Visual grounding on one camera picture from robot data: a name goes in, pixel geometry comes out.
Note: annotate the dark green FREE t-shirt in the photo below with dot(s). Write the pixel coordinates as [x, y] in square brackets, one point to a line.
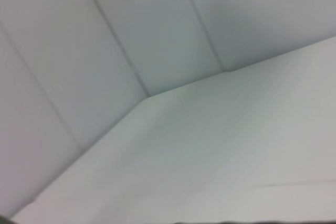
[2, 222]

